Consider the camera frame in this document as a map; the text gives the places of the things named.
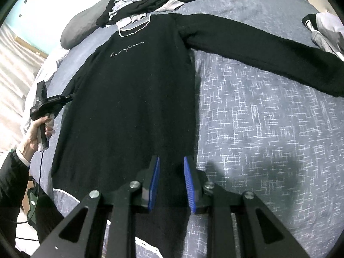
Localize grey black garment at edge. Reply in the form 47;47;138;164
301;12;343;61

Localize black long sleeve sweater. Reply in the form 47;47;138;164
51;13;343;257

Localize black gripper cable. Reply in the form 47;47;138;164
15;150;45;242

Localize left forearm black sleeve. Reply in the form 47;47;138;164
1;150;29;246

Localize person's left hand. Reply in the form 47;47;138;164
16;114;55;167

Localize black and white clothes pile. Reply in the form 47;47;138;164
96;0;195;28

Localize grey pillow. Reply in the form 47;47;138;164
60;0;110;49

